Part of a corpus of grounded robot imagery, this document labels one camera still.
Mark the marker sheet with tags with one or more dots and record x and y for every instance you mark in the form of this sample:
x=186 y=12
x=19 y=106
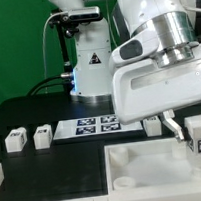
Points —
x=92 y=126

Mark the white square tabletop part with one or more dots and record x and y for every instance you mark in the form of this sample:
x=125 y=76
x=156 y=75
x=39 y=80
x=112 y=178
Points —
x=149 y=163

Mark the black camera on stand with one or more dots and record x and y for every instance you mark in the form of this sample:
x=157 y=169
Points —
x=67 y=25

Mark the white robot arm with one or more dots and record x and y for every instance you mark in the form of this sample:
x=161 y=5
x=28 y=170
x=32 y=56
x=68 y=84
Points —
x=172 y=22

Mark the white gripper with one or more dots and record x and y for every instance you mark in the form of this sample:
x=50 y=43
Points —
x=141 y=88

